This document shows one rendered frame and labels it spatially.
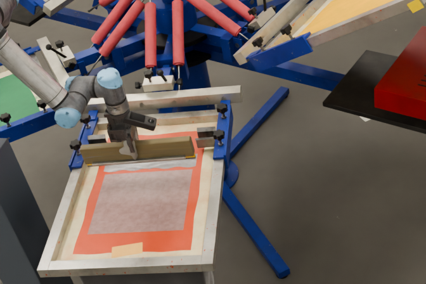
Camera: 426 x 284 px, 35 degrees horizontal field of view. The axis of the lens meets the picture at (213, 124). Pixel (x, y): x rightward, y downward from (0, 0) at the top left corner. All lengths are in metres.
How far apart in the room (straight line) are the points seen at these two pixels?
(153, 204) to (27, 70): 0.67
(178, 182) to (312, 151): 1.60
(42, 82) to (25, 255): 0.82
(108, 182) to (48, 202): 1.52
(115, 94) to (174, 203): 0.45
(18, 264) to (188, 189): 0.76
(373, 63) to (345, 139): 1.14
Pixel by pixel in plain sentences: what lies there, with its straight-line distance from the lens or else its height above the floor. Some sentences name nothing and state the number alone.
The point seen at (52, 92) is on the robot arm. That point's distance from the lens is 2.19.
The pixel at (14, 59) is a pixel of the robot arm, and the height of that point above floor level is 1.61.
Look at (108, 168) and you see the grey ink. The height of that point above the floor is 0.96.
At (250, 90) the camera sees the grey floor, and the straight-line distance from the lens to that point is 4.50.
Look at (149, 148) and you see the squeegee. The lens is 2.43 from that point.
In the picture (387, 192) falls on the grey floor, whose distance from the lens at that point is 3.73.
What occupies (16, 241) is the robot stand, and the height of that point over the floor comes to 0.84.
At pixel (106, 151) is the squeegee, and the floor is 1.12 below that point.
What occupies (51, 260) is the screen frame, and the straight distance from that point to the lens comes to 2.36.
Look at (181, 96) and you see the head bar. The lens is 2.77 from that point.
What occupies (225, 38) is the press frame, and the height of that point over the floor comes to 1.05.
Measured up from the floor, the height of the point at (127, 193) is 0.96.
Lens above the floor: 2.64
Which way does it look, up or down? 38 degrees down
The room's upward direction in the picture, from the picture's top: 12 degrees counter-clockwise
